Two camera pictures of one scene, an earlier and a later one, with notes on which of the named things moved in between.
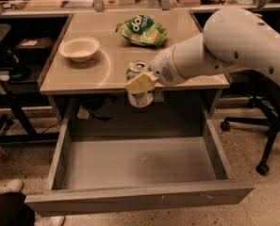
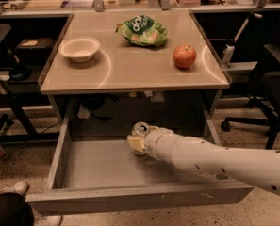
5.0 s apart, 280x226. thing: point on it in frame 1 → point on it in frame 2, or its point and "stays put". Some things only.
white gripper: (163, 66) → (153, 142)
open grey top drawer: (104, 171) stays put
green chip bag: (143, 31) stays put
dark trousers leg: (10, 209) stays put
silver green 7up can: (135, 70) → (140, 129)
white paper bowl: (78, 49) stays put
